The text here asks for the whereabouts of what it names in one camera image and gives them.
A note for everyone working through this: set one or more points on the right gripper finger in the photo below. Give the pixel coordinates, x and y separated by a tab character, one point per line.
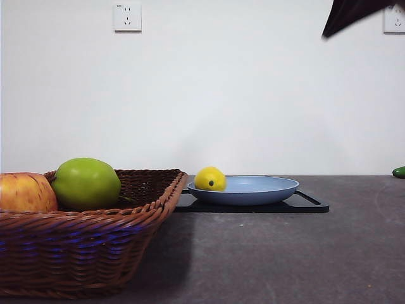
348	12

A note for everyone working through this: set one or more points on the red yellow apple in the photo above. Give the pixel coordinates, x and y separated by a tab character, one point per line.
22	193

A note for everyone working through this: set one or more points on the yellow lemon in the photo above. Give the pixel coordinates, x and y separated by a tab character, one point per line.
205	177

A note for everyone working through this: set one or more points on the black flat tray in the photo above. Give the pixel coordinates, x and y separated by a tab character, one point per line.
303	207

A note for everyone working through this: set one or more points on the green apple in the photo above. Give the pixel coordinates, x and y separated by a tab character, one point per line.
85	183

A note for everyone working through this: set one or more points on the blue plate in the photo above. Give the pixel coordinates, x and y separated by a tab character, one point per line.
250	193

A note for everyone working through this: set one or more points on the brown wicker basket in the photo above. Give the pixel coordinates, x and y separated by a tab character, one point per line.
79	250

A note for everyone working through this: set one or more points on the white wall socket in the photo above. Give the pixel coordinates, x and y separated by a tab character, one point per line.
395	22
127	17

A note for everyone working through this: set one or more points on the green cucumber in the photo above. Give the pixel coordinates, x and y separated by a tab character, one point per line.
400	171

